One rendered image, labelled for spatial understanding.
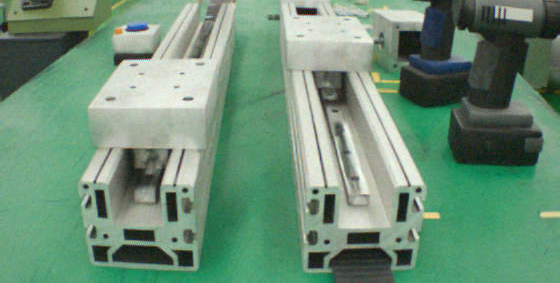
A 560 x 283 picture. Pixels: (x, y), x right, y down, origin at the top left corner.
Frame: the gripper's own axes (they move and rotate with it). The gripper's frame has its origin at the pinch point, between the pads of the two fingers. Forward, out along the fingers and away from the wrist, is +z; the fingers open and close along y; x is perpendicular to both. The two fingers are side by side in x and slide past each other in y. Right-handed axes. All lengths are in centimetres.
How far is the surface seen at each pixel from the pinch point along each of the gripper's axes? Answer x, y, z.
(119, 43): -35.3, -15.9, 1.3
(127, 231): -98, -2, 3
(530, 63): 173, 166, 60
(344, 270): -101, 17, 5
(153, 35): -35.1, -9.4, 0.1
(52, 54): -7.8, -39.6, 10.1
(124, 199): -95, -3, 1
